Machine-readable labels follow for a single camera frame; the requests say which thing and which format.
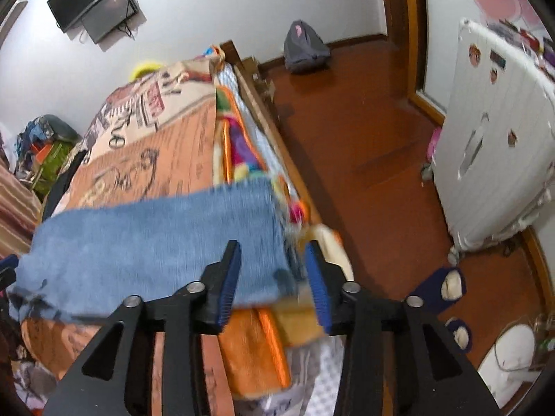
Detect striped pink curtain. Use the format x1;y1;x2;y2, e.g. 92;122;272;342
0;134;44;261

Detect multicoloured blanket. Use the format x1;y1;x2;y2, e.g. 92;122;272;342
214;58;313;226

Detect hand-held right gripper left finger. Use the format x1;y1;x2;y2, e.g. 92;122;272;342
43;239;242;416

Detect navy slipper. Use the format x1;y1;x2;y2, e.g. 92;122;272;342
444;317;473;352
410;267;467;315

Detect green bag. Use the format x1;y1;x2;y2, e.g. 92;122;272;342
32;141;74;196

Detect grey backpack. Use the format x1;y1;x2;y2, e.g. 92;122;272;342
284;19;331;74

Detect yellow curved cushion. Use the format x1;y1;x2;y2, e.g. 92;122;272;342
130;60;163;82

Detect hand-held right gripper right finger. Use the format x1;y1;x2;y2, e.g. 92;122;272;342
304;239;501;416

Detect blue denim pants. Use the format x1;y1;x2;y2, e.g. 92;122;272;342
9;177;300;323

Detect wooden bed frame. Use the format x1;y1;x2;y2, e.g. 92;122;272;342
219;40;324;226

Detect white panel with stickers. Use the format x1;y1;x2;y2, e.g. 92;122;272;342
434;17;555;252

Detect pink toy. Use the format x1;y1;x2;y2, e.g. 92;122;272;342
426;128;444;166

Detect pile of clothes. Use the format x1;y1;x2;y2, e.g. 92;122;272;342
15;115;83;157

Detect white round appliance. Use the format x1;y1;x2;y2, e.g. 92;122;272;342
477;323;547;408

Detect wooden door frame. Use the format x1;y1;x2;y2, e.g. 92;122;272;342
377;0;447;126

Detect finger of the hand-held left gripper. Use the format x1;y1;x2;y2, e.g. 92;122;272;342
0;253;20;289

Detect bed with printed blanket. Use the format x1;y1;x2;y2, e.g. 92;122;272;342
19;58;237;416

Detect small black wall monitor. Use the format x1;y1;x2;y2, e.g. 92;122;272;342
82;0;140;45

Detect orange satin-trimmed blanket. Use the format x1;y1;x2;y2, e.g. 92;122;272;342
217;307;291;395

